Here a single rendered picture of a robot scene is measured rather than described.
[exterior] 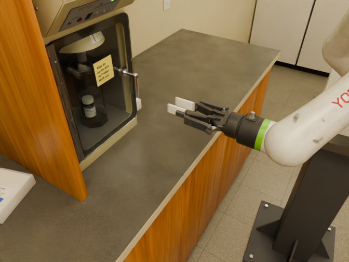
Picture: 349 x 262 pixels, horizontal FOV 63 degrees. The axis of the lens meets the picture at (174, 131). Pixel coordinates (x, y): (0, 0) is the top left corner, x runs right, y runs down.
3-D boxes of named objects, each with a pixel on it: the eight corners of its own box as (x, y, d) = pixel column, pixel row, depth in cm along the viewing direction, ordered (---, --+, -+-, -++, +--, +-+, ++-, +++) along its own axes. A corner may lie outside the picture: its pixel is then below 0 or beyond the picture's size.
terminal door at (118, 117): (78, 162, 94) (44, 43, 68) (136, 115, 114) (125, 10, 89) (80, 162, 94) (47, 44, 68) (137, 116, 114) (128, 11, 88)
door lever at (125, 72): (129, 91, 103) (124, 95, 102) (126, 67, 97) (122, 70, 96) (141, 96, 101) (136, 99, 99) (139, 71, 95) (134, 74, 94)
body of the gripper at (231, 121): (247, 109, 84) (218, 101, 88) (237, 124, 78) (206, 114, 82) (244, 130, 89) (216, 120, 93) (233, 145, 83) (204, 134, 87)
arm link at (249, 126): (251, 157, 82) (261, 140, 88) (259, 124, 74) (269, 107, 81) (231, 150, 84) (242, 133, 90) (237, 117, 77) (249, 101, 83)
